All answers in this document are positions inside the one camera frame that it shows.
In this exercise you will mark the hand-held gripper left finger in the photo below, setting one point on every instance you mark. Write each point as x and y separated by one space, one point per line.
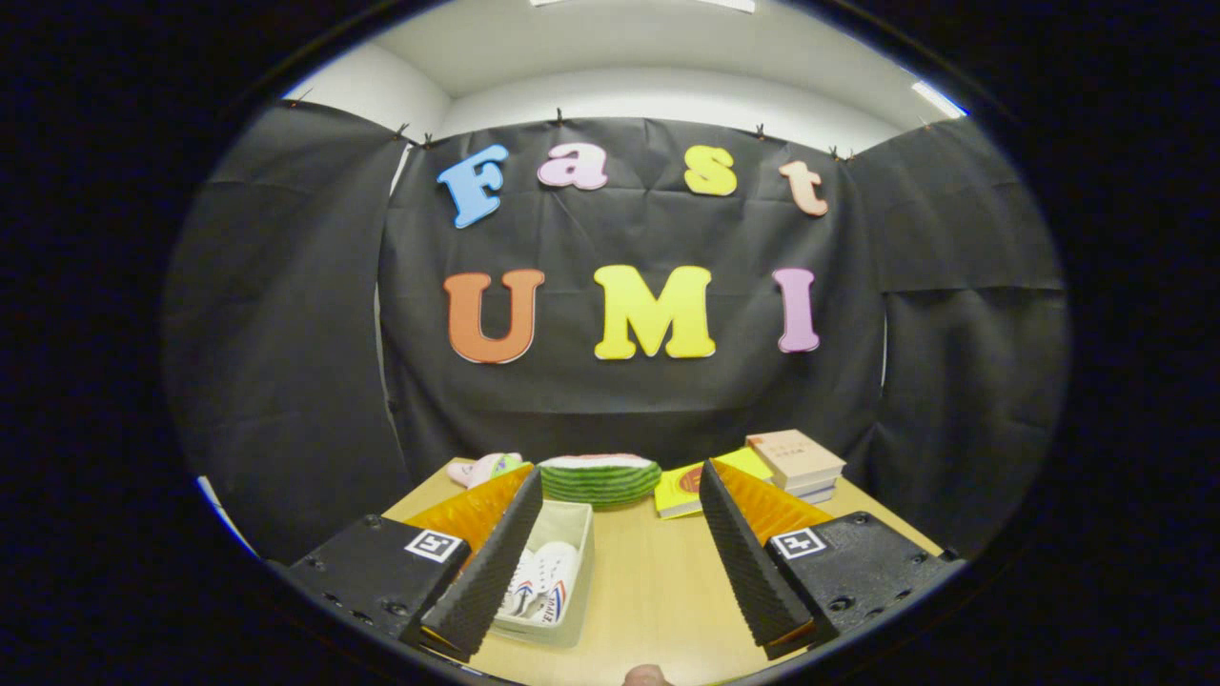
496 562

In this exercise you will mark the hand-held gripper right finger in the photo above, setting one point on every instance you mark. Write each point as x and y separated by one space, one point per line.
743 562

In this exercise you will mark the white striped canvas shoe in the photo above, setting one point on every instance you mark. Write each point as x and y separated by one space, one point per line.
519 581
558 576

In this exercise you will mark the pale fabric storage box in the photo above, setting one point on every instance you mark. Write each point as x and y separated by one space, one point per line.
577 534

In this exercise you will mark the yellow book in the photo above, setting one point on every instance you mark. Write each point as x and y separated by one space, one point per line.
679 495

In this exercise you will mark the pink and green plush toy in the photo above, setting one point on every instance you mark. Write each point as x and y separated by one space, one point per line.
486 469

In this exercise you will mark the white book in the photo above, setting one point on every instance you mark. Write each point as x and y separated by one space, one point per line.
818 493

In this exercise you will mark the beige book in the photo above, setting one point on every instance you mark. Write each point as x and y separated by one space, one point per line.
796 455

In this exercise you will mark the watermelon slice plush toy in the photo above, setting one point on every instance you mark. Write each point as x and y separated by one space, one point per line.
600 481

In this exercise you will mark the small ceiling light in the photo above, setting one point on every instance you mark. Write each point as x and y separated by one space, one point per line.
939 98

